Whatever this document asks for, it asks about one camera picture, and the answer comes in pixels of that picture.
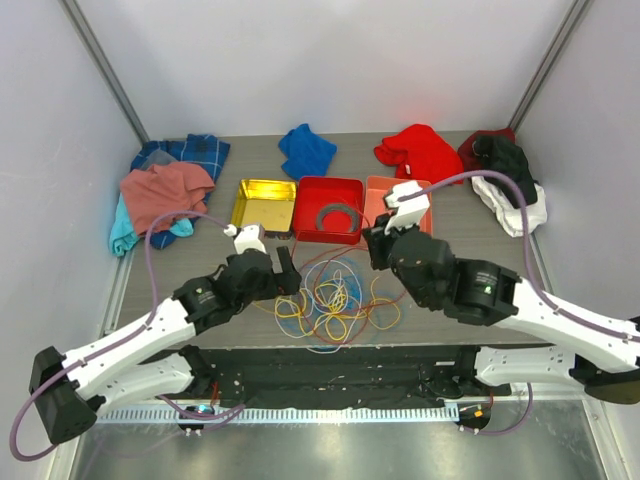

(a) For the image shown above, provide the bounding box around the dark red cloth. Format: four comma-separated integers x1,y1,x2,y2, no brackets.
457,128,516,171

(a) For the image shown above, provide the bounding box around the left corner aluminium post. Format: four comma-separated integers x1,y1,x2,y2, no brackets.
59,0,150,144

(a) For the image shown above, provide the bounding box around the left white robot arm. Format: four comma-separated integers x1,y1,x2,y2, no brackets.
29,246,301,445

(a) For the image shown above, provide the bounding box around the white slotted cable duct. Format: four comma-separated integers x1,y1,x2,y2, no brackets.
97,403,459,425

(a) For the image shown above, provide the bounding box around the salmon pink cloth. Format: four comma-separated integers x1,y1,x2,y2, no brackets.
120,162,215,235

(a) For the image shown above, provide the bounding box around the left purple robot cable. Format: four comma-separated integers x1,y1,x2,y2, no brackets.
9,210,239,462

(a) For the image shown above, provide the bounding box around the blue cable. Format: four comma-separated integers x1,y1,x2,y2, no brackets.
299,254,401,351

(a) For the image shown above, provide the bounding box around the white cloth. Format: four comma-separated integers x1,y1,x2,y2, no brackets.
471,176,547,238

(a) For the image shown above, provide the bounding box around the blue plaid cloth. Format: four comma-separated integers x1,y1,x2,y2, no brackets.
129,134,230,238

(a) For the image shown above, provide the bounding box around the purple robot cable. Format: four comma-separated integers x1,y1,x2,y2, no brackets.
9,210,239,462
399,169,640,344

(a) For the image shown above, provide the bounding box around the right corner aluminium post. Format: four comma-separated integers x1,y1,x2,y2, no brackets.
508,0,594,132

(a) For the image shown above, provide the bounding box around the red square box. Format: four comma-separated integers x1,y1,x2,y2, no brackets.
292,176,364,245

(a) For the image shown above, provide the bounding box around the white cable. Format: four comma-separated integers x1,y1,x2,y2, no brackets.
275,257,364,355

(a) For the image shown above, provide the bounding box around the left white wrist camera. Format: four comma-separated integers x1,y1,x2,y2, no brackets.
223,223,267,254

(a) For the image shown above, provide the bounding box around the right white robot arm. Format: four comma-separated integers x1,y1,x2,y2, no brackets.
363,214,639,405

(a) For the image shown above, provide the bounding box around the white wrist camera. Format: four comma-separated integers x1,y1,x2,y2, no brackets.
383,180,430,235
223,223,267,254

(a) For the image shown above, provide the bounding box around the gold metal tin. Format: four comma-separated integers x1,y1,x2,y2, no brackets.
230,179,297,240

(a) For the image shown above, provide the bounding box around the corner aluminium post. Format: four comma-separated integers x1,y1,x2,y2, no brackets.
59,0,150,144
508,0,594,132

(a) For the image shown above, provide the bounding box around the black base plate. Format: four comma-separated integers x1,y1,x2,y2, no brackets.
173,346,511,410

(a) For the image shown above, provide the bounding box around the grey tape ring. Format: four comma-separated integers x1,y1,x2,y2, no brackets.
316,202,361,234

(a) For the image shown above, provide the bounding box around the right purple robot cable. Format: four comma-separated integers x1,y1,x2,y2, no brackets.
399,169,640,344

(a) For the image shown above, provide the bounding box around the light blue cloth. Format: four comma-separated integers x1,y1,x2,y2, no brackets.
108,195,194,257

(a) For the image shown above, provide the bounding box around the salmon pink square box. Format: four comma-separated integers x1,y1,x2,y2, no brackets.
362,176,432,240

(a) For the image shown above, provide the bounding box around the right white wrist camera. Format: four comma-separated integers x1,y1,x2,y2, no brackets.
383,180,430,235

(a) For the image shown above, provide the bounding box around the black cloth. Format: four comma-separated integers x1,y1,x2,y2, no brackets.
472,135,538,205

